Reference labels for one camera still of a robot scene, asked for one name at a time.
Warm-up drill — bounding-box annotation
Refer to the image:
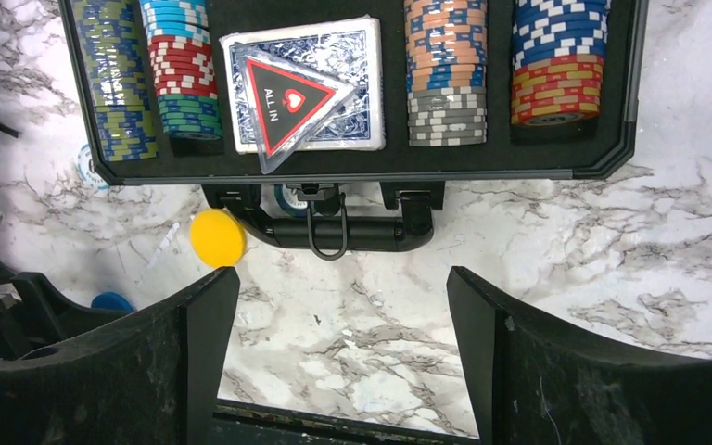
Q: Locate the yellow round dealer button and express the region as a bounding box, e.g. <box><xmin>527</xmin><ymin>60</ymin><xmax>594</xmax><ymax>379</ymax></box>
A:
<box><xmin>189</xmin><ymin>209</ymin><xmax>247</xmax><ymax>268</ymax></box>

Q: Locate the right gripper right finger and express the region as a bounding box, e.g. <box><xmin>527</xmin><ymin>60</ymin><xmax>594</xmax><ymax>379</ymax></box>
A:
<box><xmin>447</xmin><ymin>266</ymin><xmax>712</xmax><ymax>444</ymax></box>

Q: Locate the red triangle card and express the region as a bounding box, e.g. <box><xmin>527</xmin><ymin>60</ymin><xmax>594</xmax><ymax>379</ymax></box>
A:
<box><xmin>234</xmin><ymin>43</ymin><xmax>357</xmax><ymax>174</ymax></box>

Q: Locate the black poker set case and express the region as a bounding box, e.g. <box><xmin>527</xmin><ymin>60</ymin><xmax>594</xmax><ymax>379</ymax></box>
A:
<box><xmin>59</xmin><ymin>1</ymin><xmax>649</xmax><ymax>252</ymax></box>

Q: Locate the white chip marked ten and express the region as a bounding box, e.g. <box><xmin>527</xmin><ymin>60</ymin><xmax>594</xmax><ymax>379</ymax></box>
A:
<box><xmin>77</xmin><ymin>144</ymin><xmax>109</xmax><ymax>190</ymax></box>

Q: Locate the blue red chip row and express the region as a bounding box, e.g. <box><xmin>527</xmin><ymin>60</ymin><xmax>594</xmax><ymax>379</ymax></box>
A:
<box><xmin>139</xmin><ymin>0</ymin><xmax>223</xmax><ymax>141</ymax></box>

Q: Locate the dark teal chip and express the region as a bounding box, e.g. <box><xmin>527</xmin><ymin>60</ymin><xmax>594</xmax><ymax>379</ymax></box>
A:
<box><xmin>273</xmin><ymin>184</ymin><xmax>308</xmax><ymax>218</ymax></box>

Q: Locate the blue card deck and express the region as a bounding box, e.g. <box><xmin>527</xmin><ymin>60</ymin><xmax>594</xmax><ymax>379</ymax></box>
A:
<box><xmin>220</xmin><ymin>16</ymin><xmax>385</xmax><ymax>155</ymax></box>

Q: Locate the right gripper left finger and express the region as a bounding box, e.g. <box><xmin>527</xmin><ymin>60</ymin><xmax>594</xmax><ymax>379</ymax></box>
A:
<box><xmin>0</xmin><ymin>268</ymin><xmax>240</xmax><ymax>444</ymax></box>

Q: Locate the green orange chip row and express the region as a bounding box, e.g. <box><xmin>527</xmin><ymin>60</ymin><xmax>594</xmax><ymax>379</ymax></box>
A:
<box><xmin>403</xmin><ymin>0</ymin><xmax>488</xmax><ymax>147</ymax></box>

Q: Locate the blue round button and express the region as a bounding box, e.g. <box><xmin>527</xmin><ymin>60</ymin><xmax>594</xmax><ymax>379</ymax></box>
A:
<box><xmin>90</xmin><ymin>291</ymin><xmax>135</xmax><ymax>312</ymax></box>

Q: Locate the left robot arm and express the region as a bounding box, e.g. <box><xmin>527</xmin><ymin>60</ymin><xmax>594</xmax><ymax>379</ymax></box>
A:
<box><xmin>0</xmin><ymin>213</ymin><xmax>134</xmax><ymax>360</ymax></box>

